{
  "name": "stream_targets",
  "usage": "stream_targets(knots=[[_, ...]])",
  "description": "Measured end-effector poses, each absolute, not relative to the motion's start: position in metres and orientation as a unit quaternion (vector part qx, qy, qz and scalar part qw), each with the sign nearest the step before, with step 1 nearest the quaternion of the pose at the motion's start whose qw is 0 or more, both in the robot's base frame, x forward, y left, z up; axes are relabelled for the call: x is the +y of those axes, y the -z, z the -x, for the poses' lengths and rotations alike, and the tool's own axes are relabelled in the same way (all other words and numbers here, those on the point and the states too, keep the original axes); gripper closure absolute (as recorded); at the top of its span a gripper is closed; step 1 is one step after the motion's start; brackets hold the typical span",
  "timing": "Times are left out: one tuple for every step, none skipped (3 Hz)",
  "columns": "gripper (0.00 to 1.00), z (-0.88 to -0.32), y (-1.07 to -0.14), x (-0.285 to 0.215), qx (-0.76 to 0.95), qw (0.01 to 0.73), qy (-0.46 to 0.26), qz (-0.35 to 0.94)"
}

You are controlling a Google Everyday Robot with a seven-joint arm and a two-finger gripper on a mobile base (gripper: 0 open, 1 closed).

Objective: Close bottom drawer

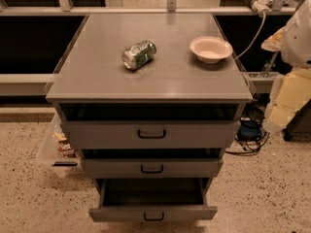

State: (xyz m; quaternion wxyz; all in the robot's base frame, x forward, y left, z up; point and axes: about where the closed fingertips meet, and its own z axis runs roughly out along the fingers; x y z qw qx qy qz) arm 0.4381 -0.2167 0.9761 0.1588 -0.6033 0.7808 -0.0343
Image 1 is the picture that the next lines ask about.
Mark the grey drawer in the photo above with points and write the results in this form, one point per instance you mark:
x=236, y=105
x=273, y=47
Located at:
x=150, y=134
x=151, y=163
x=168, y=199

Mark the green soda can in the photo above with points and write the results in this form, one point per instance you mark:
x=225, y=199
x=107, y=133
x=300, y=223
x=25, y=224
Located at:
x=138, y=55

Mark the grey top drawer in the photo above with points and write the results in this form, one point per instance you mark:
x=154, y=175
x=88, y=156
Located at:
x=150, y=134

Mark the dark grey side cabinet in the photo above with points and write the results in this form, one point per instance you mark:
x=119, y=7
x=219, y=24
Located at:
x=300, y=125

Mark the white power strip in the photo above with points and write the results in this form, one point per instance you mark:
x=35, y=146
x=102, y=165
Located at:
x=258, y=6

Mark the grey drawer cabinet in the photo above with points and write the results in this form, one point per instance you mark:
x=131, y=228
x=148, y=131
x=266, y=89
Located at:
x=94, y=85

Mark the blue box on floor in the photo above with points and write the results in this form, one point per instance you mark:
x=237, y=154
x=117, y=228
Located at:
x=249, y=131

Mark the grey middle drawer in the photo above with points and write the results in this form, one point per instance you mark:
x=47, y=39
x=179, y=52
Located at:
x=151, y=163

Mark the clear plastic snack bin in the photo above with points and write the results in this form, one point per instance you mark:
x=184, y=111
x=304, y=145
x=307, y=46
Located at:
x=49, y=156

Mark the grey bottom drawer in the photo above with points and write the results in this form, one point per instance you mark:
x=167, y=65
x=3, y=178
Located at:
x=168, y=199

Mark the brown snack packet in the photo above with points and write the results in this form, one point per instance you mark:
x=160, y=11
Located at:
x=66, y=150

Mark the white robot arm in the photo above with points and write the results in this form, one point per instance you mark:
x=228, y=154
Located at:
x=296, y=46

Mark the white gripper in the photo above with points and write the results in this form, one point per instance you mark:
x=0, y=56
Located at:
x=298, y=39

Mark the metal diagonal rod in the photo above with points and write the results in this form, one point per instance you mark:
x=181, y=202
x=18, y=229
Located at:
x=268, y=65

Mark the white paper bowl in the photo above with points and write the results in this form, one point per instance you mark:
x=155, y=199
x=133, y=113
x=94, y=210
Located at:
x=210, y=49

